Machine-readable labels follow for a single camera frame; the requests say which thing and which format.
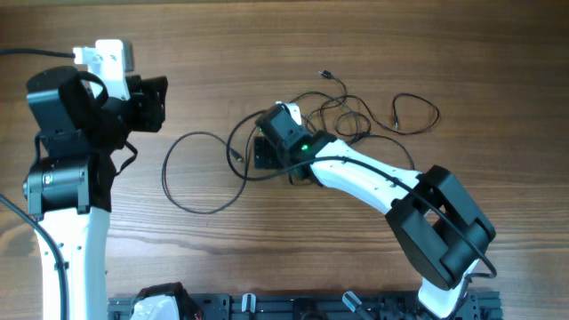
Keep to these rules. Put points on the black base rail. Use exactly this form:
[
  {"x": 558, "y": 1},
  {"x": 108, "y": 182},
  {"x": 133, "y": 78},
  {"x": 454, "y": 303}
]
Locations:
[{"x": 385, "y": 305}]

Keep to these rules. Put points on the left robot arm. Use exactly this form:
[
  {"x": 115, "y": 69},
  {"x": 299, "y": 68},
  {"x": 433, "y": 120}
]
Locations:
[{"x": 69, "y": 190}]

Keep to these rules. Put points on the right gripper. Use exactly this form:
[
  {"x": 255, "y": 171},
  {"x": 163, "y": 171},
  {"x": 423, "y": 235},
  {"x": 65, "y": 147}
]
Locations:
[{"x": 264, "y": 153}]

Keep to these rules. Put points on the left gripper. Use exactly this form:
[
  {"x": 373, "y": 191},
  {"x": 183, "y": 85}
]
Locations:
[{"x": 148, "y": 102}]

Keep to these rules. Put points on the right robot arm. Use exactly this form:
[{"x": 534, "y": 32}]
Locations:
[{"x": 441, "y": 230}]

